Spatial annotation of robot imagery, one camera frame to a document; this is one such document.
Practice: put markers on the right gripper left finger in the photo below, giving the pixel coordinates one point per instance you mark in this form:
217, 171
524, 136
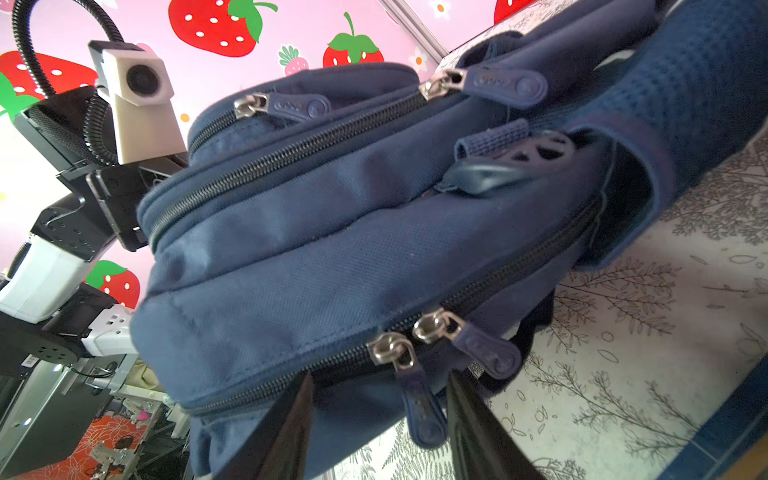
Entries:
278, 448

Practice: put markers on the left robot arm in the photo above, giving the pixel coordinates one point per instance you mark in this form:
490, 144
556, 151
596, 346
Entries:
64, 333

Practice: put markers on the navy blue student backpack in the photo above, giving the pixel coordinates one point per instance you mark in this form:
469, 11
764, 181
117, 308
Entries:
419, 226

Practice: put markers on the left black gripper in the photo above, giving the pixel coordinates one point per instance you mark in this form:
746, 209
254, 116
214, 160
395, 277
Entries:
74, 133

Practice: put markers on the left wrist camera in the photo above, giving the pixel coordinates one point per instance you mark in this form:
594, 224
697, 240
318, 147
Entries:
138, 89

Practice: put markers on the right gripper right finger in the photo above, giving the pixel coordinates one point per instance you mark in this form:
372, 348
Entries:
480, 447

